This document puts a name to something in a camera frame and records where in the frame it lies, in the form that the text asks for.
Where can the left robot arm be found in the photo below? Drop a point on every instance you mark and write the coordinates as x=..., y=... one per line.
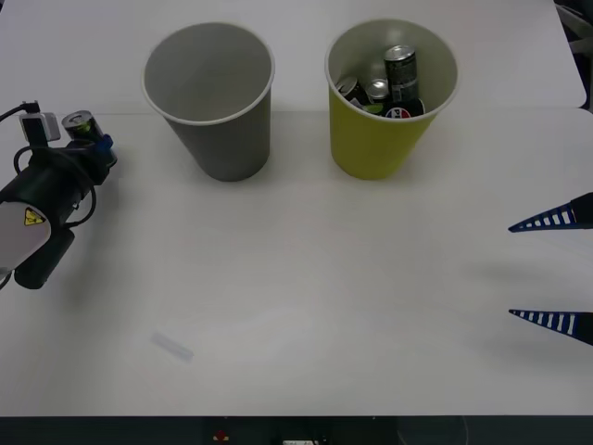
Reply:
x=32, y=194

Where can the silver-topped drink can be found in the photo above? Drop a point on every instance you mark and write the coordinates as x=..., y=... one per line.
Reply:
x=377, y=89

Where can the black robot torso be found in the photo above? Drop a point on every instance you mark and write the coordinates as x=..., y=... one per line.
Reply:
x=139, y=431

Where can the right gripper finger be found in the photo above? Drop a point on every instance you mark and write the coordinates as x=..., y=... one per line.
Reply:
x=563, y=322
x=556, y=218

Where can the yellow-green plastic waste bin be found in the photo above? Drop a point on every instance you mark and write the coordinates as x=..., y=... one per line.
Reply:
x=370, y=148

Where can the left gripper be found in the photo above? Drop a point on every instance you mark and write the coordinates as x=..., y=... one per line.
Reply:
x=85, y=162

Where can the black can white pattern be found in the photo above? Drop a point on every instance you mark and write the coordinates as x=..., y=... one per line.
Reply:
x=82, y=125

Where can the grey plastic waste bin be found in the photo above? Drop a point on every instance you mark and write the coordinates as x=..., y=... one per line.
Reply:
x=222, y=148

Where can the tall black drink can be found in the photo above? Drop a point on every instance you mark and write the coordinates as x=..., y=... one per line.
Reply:
x=401, y=74

